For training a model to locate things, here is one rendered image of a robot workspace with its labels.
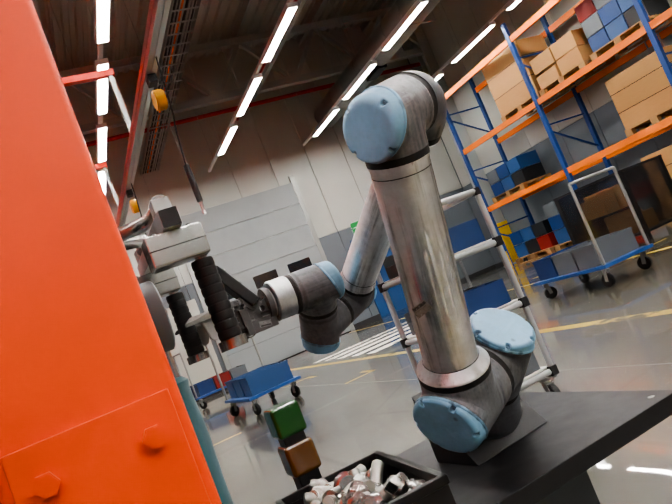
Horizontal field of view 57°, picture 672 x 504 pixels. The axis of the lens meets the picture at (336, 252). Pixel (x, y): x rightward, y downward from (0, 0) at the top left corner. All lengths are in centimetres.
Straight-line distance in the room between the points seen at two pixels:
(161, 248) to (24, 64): 39
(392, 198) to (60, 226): 63
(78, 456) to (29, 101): 32
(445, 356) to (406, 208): 31
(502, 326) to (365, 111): 61
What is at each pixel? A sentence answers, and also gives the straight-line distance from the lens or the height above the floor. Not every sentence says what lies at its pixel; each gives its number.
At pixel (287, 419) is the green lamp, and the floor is 64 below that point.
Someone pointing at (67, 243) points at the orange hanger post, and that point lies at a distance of 61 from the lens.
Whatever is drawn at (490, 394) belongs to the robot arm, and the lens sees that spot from 130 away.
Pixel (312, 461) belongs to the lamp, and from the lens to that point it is 83.
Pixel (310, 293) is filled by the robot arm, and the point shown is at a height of 79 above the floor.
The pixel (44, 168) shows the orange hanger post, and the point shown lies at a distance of 63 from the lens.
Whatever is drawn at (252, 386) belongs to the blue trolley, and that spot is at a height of 29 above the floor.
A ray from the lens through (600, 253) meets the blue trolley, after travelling 577.
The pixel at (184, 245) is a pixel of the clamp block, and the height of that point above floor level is 92.
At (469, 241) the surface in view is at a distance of 281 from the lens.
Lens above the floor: 75
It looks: 4 degrees up
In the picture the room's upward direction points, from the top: 22 degrees counter-clockwise
